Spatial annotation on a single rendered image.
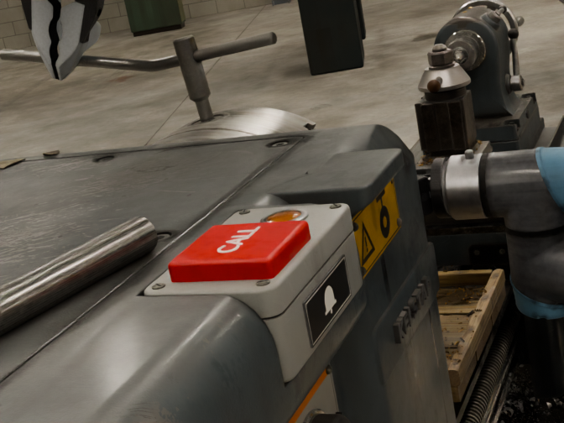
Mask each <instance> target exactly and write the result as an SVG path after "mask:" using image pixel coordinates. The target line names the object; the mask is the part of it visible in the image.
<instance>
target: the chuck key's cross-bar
mask: <svg viewBox="0 0 564 423"><path fill-rule="evenodd" d="M276 42H277V36H276V34H275V33H274V32H269V33H266V34H259V35H255V36H252V37H248V38H245V39H238V40H234V41H231V42H227V43H224V44H218V45H213V46H210V47H206V48H203V49H199V50H195V51H194V54H193V58H194V60H195V61H197V62H200V61H203V60H209V59H214V58H217V57H221V56H225V55H231V54H235V53H239V52H243V51H246V50H253V49H257V48H260V47H264V46H268V45H272V44H276ZM0 58H1V59H2V60H12V61H22V62H33V63H43V64H44V62H43V60H42V58H41V56H40V54H39V52H37V51H26V50H5V49H3V50H1V51H0ZM77 66H84V67H94V68H104V69H115V70H126V71H145V72H155V71H163V70H167V69H170V68H175V67H178V66H180V64H179V61H178V58H177V55H172V56H168V57H164V58H161V59H157V60H136V59H125V58H114V57H103V56H91V55H83V56H82V57H81V58H80V60H79V63H78V64H77Z"/></svg>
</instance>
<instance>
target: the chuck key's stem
mask: <svg viewBox="0 0 564 423"><path fill-rule="evenodd" d="M173 45H174V47H175V53H176V55H177V58H178V61H179V64H180V69H181V72H182V75H183V78H184V81H185V85H186V89H187V91H188V94H189V98H190V99H191V100H192V101H193V102H195V104H196V108H197V111H198V114H199V117H200V120H201V122H200V123H206V122H210V121H212V120H214V119H215V118H216V117H214V116H213V113H212V108H211V105H210V103H209V99H208V97H209V96H210V95H211V91H210V88H209V86H208V82H207V79H206V74H205V71H204V68H203V65H202V63H201V61H200V62H197V61H195V60H194V58H193V54H194V51H195V50H198V49H197V45H196V41H195V37H194V36H193V35H187V36H184V37H181V38H178V39H174V41H173Z"/></svg>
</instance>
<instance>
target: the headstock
mask: <svg viewBox="0 0 564 423"><path fill-rule="evenodd" d="M377 149H401V150H402V154H403V159H404V166H403V167H402V168H401V169H400V171H399V172H398V173H397V174H396V175H395V177H394V178H393V179H392V180H391V181H390V182H389V183H388V184H387V185H386V186H385V188H384V189H383V190H382V191H381V192H380V193H379V195H378V196H377V197H376V198H375V199H374V201H373V202H372V203H371V204H369V205H368V206H367V207H365V208H364V209H363V210H361V211H360V212H359V213H357V214H356V215H354V216H353V217H352V225H353V231H354V236H355V241H356V245H357V251H358V260H359V265H360V270H361V275H362V280H363V285H362V287H361V288H360V289H359V291H358V292H357V294H356V295H355V296H354V297H353V298H352V300H351V301H350V303H349V304H348V306H347V307H346V309H345V310H344V311H343V313H342V314H341V315H340V316H339V318H338V319H337V321H336V322H335V323H334V325H333V326H332V328H331V329H330V331H329V332H328V333H327V334H326V335H325V337H324V338H323V340H322V341H321V343H320V344H319V345H318V347H317V348H316V350H315V351H314V352H313V353H312V354H311V356H310V357H309V359H308V360H307V362H306V363H305V365H304V366H303V367H302V369H301V370H300V372H299V373H298V374H297V375H296V376H295V377H294V378H293V379H292V380H291V381H289V382H287V383H284V379H283V374H282V370H281V366H280V361H279V354H278V351H277V348H276V345H275V342H274V338H273V336H272V334H271V333H270V331H269V329H268V327H267V325H266V324H265V322H264V321H263V320H262V319H261V317H260V316H259V315H258V314H257V313H256V311H254V310H253V309H252V308H250V307H249V306H248V305H246V304H245V303H244V302H242V301H240V300H238V299H235V298H233V297H231V296H228V295H167V296H144V291H145V289H146V288H147V287H148V286H149V285H151V284H152V283H153V282H154V281H156V280H157V279H158V278H159V277H160V276H161V275H162V274H163V273H164V272H166V271H167V270H168V264H169V262H170V261H171V260H172V259H174V258H175V257H176V256H177V255H179V254H180V253H181V252H182V251H184V250H185V249H186V248H187V247H189V246H190V245H191V244H192V243H193V242H195V241H196V240H197V239H198V238H199V237H200V236H201V235H202V234H204V233H205V232H206V231H207V230H209V229H210V228H211V227H213V226H216V225H222V224H223V223H224V222H225V221H226V220H227V219H228V218H229V217H231V216H232V215H233V214H234V213H236V212H240V211H241V210H244V209H258V208H271V207H284V206H309V205H317V204H312V203H305V204H292V205H290V204H289V203H288V202H287V201H284V200H283V199H281V198H280V197H277V196H274V195H271V194H267V192H268V191H271V190H272V189H274V188H275V187H277V186H279V185H283V184H284V183H287V182H289V181H292V180H296V179H299V178H302V177H305V176H308V175H312V174H314V173H315V172H316V171H317V170H318V169H319V168H320V167H321V166H322V165H324V164H325V163H326V162H327V161H328V160H329V159H330V158H331V157H332V156H333V155H334V154H337V153H346V152H357V151H367V150H377ZM14 159H25V160H22V161H19V162H17V163H14V164H11V165H9V166H8V167H7V168H6V169H0V286H2V285H4V284H6V283H7V282H9V281H11V280H13V279H16V278H18V277H19V276H21V275H23V274H26V273H28V272H29V271H30V270H32V269H35V268H37V267H39V266H40V265H42V264H45V263H47V262H49V261H50V260H52V259H55V258H56V257H58V256H60V255H61V254H63V253H66V252H68V251H70V250H72V249H73V248H76V247H78V246H80V245H82V244H83V243H85V242H87V241H89V240H91V239H93V238H95V237H97V236H99V235H101V234H103V233H105V232H107V231H109V230H110V229H112V228H114V227H116V226H118V225H120V224H122V223H124V222H126V221H128V220H130V219H132V218H134V217H145V218H146V219H148V220H149V221H150V222H151V223H152V224H153V226H154V228H155V230H156V232H157V236H158V242H157V245H156V247H155V249H154V250H152V251H150V252H149V253H146V254H145V255H144V256H142V257H140V258H137V259H136V260H134V261H133V262H131V263H130V264H127V265H125V266H123V267H122V268H120V269H118V270H117V271H115V272H113V273H111V274H110V275H108V276H106V277H104V278H103V279H100V280H98V281H97V282H96V283H94V284H92V285H90V286H88V287H86V288H85V289H84V290H81V291H79V292H77V293H76V294H74V295H72V296H71V297H69V298H67V299H65V300H63V301H61V302H60V303H58V304H57V305H54V306H52V307H50V308H49V309H48V310H46V311H44V312H42V313H40V314H38V315H37V316H35V317H33V318H31V319H30V320H28V321H26V322H25V323H23V324H21V325H19V326H17V327H15V328H14V329H12V330H11V331H9V332H6V333H4V334H3V335H1V336H0V423H457V420H456V415H455V410H454V404H453V398H452V389H451V383H450V378H449V373H448V367H447V357H446V352H445V347H444V341H443V335H442V330H441V320H440V315H439V310H438V304H437V298H436V293H437V292H438V290H439V287H440V282H439V277H438V271H437V265H436V255H435V249H434V245H433V243H431V242H427V236H426V226H425V220H424V215H423V210H422V205H421V198H420V189H419V184H418V178H417V173H416V167H415V157H414V155H413V153H412V152H411V151H410V150H409V148H408V147H407V146H406V145H405V143H404V142H403V141H402V140H401V138H400V137H399V136H398V135H397V134H396V133H394V132H393V131H392V130H390V129H389V128H387V127H385V126H383V125H380V124H368V125H358V126H349V127H340V128H323V129H314V130H306V131H296V132H287V133H270V134H261V135H252V136H243V137H234V138H217V139H208V140H199V141H190V142H181V143H172V144H155V145H145V146H137V147H127V148H119V149H101V150H92V151H83V152H75V153H65V154H55V155H51V156H49V155H47V156H46V155H39V156H30V157H21V158H12V159H0V161H5V160H14Z"/></svg>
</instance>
